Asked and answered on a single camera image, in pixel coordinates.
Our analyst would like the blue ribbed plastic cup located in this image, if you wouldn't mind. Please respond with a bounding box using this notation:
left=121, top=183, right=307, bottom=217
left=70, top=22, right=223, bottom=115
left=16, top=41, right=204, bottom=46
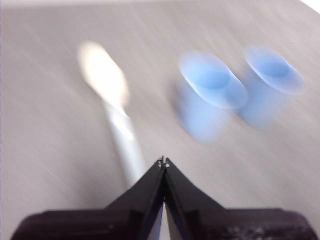
left=174, top=49, right=250, bottom=145
left=234, top=45, right=306, bottom=129

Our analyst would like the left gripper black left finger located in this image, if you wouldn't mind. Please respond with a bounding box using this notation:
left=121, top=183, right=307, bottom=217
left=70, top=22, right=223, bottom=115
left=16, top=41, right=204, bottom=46
left=11, top=157, right=167, bottom=240

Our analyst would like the sponge cup brush grey handle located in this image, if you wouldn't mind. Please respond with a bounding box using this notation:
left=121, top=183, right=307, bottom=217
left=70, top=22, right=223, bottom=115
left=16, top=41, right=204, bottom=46
left=76, top=41, right=149, bottom=189

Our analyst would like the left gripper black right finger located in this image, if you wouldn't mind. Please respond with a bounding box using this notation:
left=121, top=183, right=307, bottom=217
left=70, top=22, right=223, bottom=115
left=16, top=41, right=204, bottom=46
left=164, top=156, right=313, bottom=240

